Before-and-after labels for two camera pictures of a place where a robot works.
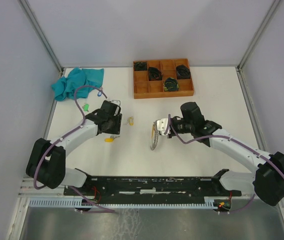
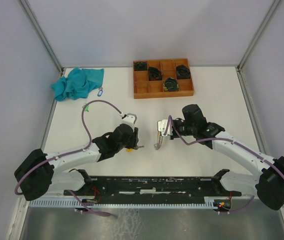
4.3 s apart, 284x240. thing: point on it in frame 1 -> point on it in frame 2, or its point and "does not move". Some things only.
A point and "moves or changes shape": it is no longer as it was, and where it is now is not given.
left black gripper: (116, 130) -> (134, 139)
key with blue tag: (99, 93) does not move
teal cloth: (64, 87) does not move
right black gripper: (172, 134) does not move
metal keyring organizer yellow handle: (155, 135) -> (160, 139)
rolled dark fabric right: (183, 72) does not move
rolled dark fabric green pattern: (171, 84) does not move
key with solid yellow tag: (111, 139) moves or changes shape
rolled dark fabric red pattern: (155, 74) does not move
